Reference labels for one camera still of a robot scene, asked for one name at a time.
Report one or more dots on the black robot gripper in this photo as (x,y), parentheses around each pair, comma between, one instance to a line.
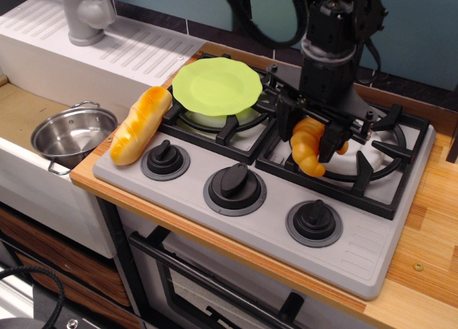
(323,88)

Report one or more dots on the orange toy croissant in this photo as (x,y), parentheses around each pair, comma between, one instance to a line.
(304,142)

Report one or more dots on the yellow toy bread loaf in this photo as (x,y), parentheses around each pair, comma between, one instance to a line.
(142,122)

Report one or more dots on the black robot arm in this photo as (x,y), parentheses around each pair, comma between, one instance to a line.
(337,23)

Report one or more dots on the light green plastic plate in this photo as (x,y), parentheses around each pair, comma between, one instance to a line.
(217,86)

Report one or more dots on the small stainless steel pot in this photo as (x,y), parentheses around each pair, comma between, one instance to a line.
(66,138)

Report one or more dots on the white right burner cap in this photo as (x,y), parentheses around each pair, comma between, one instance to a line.
(344,162)

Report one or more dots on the black left burner grate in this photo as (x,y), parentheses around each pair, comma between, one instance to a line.
(238,136)

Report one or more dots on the black burner grate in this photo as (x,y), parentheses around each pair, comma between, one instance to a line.
(238,136)
(405,140)

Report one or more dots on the black right burner grate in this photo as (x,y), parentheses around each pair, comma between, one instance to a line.
(405,140)

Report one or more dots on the grey toy stove top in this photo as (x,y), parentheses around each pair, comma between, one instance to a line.
(357,262)

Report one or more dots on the black right stove knob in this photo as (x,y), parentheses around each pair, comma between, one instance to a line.
(314,224)

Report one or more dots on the black stove knob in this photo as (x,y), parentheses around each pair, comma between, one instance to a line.
(165,162)
(314,224)
(235,191)

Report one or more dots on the black middle stove knob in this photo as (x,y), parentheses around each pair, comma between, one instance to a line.
(235,191)

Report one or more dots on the black left stove knob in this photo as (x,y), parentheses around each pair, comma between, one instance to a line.
(165,162)

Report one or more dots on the grey toy faucet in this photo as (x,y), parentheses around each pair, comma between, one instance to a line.
(87,19)

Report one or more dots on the wooden drawer fronts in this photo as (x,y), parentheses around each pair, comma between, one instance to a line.
(91,282)

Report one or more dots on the black oven door handle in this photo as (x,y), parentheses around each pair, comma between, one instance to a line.
(204,298)

